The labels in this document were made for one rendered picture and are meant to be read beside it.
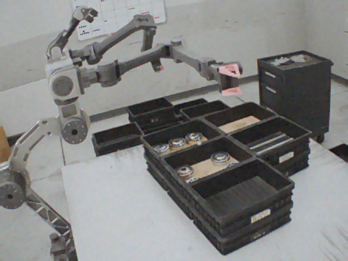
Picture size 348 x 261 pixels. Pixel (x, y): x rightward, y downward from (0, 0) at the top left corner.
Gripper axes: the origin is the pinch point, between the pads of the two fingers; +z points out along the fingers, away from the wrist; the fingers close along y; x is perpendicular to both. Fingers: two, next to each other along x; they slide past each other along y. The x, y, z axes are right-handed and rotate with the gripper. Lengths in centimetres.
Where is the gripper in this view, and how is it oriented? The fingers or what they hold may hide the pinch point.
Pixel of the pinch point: (238, 85)
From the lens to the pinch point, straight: 123.2
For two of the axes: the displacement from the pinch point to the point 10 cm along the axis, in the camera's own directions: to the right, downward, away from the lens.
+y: 1.4, 8.9, 4.3
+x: -9.4, 2.6, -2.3
